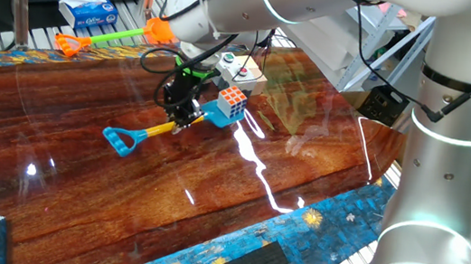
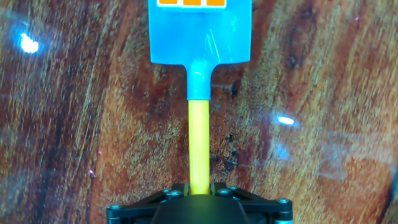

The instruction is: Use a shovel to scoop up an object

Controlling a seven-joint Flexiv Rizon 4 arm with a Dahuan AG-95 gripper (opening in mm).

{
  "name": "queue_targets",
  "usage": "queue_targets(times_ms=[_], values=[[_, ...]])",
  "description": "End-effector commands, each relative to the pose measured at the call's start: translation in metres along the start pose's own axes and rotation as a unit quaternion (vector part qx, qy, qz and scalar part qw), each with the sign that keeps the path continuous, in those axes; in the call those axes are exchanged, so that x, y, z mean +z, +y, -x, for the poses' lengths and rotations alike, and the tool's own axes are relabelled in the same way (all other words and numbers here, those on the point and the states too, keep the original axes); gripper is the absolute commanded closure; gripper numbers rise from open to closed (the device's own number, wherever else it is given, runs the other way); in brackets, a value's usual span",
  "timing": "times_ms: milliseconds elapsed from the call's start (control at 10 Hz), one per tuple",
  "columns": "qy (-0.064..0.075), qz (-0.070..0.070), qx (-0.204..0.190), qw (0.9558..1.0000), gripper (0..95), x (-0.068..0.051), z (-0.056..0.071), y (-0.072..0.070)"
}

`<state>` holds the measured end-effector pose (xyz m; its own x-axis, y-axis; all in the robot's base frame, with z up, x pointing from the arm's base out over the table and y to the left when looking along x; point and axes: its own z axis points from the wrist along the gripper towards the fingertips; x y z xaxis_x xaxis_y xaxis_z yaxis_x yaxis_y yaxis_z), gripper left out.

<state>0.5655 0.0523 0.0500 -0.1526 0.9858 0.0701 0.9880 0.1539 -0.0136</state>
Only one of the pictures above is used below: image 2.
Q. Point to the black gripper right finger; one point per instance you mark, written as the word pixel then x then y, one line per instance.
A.
pixel 273 211

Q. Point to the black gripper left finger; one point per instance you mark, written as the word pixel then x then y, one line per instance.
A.
pixel 124 213

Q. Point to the blue toy shovel yellow shaft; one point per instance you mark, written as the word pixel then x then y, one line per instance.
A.
pixel 199 37

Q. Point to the Rubik's cube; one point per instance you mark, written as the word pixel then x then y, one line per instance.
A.
pixel 191 2

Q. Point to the glossy wood grain mat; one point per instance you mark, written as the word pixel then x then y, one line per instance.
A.
pixel 93 124

